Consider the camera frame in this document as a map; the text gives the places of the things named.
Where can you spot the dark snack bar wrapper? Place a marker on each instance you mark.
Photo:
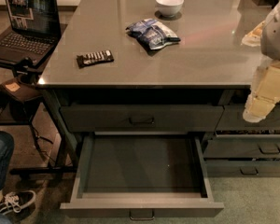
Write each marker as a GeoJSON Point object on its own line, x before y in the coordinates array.
{"type": "Point", "coordinates": [93, 58]}

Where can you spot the dark pouch with sticky note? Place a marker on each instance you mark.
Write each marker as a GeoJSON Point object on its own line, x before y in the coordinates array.
{"type": "Point", "coordinates": [19, 91]}

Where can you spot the closed grey top drawer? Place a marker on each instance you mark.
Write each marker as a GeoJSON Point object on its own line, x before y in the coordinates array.
{"type": "Point", "coordinates": [141, 118]}

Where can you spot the right bottom grey drawer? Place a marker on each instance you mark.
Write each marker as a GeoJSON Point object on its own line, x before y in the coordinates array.
{"type": "Point", "coordinates": [243, 168]}

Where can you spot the right top grey drawer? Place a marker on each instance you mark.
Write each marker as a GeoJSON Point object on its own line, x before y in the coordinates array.
{"type": "Point", "coordinates": [232, 120]}

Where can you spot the blue chip bag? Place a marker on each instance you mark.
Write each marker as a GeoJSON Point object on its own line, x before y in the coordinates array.
{"type": "Point", "coordinates": [152, 33]}

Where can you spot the white ceramic bowl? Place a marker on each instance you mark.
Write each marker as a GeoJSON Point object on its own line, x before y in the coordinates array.
{"type": "Point", "coordinates": [169, 8]}

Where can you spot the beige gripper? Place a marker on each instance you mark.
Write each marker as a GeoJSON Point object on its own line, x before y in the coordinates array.
{"type": "Point", "coordinates": [276, 34]}

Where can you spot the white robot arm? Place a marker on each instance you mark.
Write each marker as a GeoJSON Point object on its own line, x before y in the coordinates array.
{"type": "Point", "coordinates": [270, 38]}

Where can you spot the black open laptop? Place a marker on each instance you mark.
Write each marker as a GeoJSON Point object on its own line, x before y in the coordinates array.
{"type": "Point", "coordinates": [35, 32]}

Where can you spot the open grey middle drawer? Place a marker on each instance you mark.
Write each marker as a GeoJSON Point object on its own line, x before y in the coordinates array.
{"type": "Point", "coordinates": [141, 177]}

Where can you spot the right middle grey drawer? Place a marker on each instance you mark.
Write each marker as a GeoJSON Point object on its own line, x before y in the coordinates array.
{"type": "Point", "coordinates": [243, 146]}

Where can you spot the black laptop stand cart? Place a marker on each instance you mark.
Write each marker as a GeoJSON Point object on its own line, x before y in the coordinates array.
{"type": "Point", "coordinates": [23, 113]}

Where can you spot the black white sneaker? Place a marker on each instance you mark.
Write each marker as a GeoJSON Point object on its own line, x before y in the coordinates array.
{"type": "Point", "coordinates": [15, 202]}

